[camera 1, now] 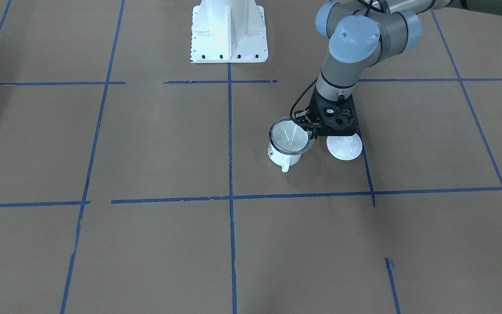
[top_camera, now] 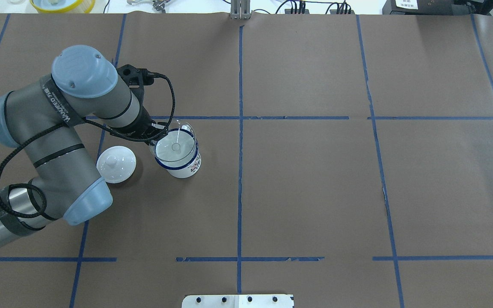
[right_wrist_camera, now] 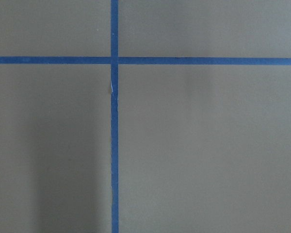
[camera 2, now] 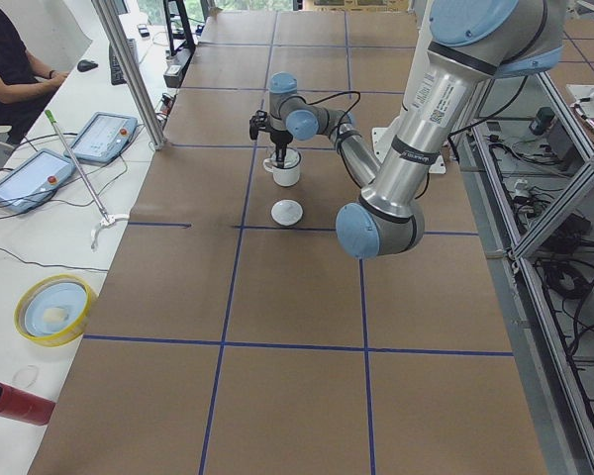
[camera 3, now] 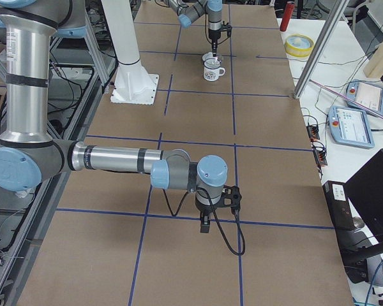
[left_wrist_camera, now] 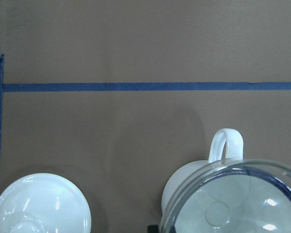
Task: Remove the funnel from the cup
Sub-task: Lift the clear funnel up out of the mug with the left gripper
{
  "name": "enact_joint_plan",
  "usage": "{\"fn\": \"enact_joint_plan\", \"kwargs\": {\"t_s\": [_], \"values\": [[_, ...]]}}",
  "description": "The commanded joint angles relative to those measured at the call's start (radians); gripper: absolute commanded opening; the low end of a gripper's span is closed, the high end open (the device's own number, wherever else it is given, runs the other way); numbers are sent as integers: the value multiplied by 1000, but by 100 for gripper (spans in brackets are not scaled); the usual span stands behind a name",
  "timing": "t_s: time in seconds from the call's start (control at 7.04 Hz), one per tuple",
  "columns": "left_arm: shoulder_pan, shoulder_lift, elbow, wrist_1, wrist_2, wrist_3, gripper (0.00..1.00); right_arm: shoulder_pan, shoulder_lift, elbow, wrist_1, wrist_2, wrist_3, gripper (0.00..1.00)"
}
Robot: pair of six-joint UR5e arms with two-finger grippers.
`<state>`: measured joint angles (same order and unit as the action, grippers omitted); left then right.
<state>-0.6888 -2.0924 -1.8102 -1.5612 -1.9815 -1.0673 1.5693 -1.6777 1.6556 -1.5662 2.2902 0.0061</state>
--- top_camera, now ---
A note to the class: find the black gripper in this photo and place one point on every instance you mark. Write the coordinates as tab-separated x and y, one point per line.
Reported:
143	120

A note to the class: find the white ceramic lid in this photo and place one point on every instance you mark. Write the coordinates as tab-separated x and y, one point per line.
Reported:
116	164

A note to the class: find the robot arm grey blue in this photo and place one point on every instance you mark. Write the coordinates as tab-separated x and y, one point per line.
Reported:
50	175

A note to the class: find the white enamel mug blue rim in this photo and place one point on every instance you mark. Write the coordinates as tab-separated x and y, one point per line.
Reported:
185	168

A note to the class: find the metal tool on table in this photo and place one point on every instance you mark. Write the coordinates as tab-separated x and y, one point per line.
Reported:
157	5

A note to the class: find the black power strip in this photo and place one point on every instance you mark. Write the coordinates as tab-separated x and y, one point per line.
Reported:
342	8
297	7

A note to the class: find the yellow rimmed bowl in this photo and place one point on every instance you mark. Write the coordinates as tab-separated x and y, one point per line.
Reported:
63	6

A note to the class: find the black box with label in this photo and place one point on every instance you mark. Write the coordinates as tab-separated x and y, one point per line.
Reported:
418	7

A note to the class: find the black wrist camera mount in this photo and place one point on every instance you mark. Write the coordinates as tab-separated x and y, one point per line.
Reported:
136	79

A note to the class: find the grey aluminium post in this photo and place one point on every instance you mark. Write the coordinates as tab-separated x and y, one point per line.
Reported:
240	9

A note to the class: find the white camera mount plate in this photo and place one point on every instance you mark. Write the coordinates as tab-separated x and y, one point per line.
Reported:
239	301

